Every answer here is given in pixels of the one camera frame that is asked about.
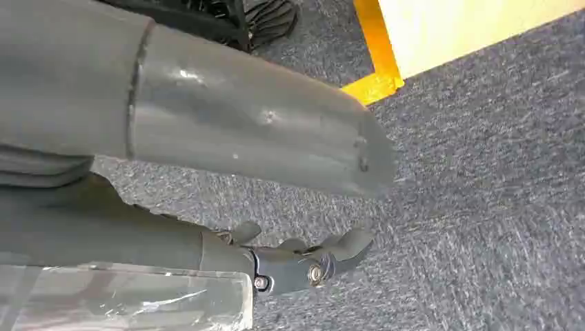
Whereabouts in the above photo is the ribbed grey right arm sleeve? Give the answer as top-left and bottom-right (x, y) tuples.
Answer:
(0, 144), (95, 189)

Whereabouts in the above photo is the yellow floor tape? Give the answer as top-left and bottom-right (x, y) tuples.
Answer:
(340, 0), (406, 108)

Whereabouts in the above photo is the black robot foot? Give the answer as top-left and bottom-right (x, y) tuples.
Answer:
(98, 0), (301, 54)

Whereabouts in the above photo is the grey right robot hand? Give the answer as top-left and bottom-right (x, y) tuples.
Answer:
(0, 0), (397, 299)

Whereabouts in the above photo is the pale yellow board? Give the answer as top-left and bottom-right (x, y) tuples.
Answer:
(377, 0), (585, 81)

